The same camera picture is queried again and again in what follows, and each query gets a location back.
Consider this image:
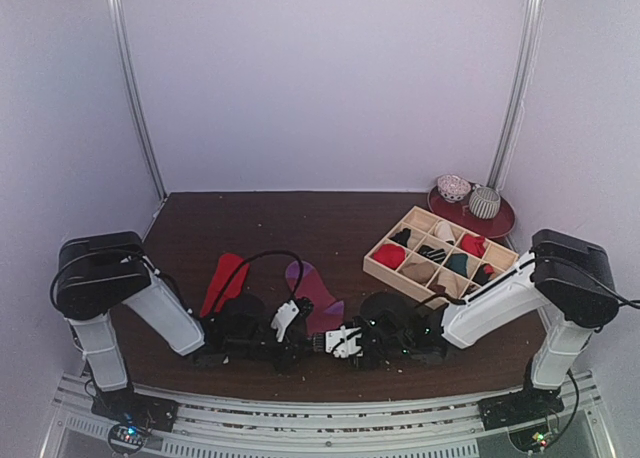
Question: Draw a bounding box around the red sock with striped cuff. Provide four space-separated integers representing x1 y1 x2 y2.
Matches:
199 253 249 318

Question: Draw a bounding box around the right aluminium frame post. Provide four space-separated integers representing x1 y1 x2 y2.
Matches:
487 0 544 193

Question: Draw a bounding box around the right circuit board with leds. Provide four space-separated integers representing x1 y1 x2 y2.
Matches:
509 426 556 455

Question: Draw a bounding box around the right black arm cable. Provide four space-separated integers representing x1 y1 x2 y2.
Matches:
529 247 640 309

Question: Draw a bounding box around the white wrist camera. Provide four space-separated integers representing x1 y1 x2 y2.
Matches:
324 326 363 359
270 300 300 343

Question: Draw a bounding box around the wooden compartment organizer box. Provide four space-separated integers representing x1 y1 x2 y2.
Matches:
363 206 519 308

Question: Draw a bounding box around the black striped sock in box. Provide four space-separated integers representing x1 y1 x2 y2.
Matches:
417 245 448 264

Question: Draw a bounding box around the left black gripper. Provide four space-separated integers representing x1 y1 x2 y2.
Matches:
226 332 318 376

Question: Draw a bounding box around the red patterned sock in box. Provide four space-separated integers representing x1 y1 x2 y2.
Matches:
459 233 486 258

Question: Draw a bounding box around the beige rolled sock in box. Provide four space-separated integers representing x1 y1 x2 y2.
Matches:
399 261 438 286

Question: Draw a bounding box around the grey striped cup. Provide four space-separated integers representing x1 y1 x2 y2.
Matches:
469 186 501 220

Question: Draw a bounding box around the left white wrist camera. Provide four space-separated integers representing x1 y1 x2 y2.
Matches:
270 300 300 343

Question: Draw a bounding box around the red rolled sock in box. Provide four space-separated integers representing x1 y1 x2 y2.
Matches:
372 243 406 270

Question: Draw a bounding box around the black rolled sock in box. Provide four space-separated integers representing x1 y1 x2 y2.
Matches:
390 227 412 248

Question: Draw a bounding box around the aluminium frame post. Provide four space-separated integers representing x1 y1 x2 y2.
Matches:
487 0 544 193
107 0 168 202

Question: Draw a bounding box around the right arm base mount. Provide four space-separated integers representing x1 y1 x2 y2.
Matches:
477 388 565 431

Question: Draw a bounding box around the left circuit board with leds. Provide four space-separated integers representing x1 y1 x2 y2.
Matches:
107 424 149 454

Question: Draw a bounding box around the left aluminium frame post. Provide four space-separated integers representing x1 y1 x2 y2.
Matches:
107 0 168 202

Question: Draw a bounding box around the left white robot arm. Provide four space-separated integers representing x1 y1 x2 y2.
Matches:
49 232 313 422

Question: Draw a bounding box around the circuit board with leds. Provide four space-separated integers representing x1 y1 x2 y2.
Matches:
509 426 556 455
107 424 149 454

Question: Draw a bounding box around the black red sock in box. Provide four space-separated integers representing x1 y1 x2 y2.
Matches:
472 263 503 286

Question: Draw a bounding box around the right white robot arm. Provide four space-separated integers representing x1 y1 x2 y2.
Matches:
311 229 620 420

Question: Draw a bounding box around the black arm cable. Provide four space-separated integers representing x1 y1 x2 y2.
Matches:
529 247 640 309
209 249 303 319

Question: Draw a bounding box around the teal rolled sock in box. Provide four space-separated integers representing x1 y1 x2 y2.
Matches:
445 253 468 277

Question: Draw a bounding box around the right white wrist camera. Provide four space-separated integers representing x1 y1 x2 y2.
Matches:
324 326 363 359

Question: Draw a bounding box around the cream rolled sock in box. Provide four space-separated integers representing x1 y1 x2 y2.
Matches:
432 220 460 245

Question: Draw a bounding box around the red round tray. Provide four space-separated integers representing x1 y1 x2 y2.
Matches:
427 187 516 240

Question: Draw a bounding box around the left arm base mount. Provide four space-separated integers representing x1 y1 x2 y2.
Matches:
91 389 178 432

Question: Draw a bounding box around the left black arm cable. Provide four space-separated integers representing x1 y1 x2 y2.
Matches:
209 249 303 319

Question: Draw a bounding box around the white patterned bowl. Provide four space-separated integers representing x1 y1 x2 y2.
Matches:
436 174 472 203

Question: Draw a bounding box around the purple sock with orange cuff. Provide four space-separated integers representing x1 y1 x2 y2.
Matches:
295 261 345 338

